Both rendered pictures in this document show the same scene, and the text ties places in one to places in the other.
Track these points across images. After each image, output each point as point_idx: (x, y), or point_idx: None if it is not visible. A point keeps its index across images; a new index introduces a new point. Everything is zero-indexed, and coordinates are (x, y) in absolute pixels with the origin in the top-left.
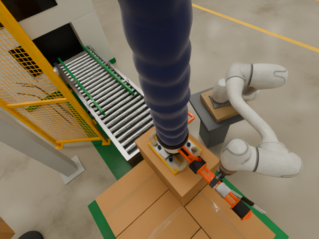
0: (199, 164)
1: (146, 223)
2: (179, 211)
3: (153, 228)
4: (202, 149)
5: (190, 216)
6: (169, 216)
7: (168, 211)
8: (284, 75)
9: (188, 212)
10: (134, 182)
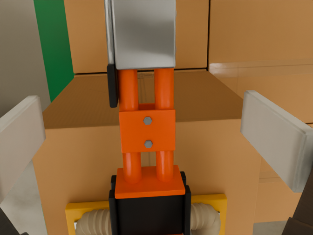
0: (143, 208)
1: (308, 98)
2: (226, 68)
3: (304, 79)
4: (60, 206)
5: (211, 38)
6: (255, 73)
7: (247, 86)
8: None
9: (208, 50)
10: (261, 194)
